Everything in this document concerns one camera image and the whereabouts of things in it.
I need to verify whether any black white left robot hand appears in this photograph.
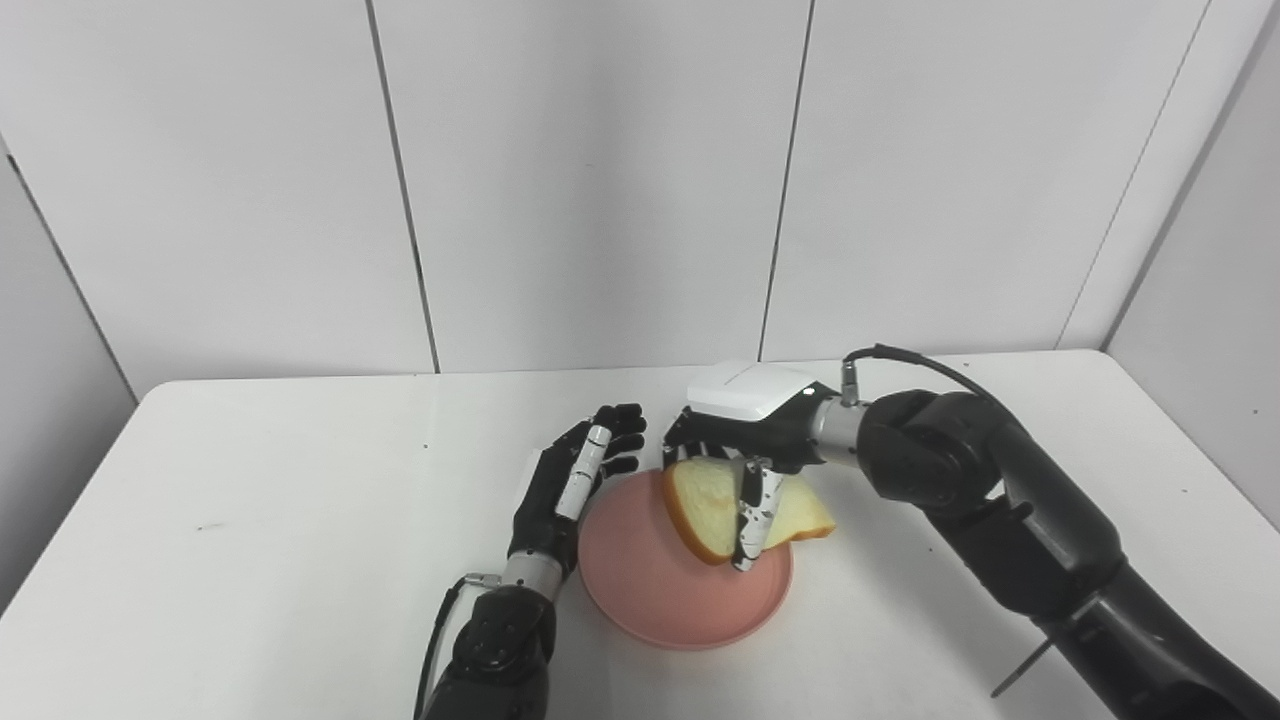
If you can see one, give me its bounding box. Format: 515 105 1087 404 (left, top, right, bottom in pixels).
508 403 648 576

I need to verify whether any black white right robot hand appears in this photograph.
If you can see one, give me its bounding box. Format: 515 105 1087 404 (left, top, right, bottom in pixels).
662 360 841 573

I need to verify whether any slice of white bread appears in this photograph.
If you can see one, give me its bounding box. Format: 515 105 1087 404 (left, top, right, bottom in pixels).
662 458 837 567

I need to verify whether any pink round plate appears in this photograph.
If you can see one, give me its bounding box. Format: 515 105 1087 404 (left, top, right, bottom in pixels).
578 468 795 652

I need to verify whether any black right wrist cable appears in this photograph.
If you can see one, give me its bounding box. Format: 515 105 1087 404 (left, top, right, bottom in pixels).
842 344 1011 411

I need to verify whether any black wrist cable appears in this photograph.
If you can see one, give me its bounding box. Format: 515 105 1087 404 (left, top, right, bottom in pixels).
842 344 1011 411
413 572 501 720

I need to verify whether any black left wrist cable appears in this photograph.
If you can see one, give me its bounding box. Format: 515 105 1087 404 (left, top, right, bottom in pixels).
413 572 501 720

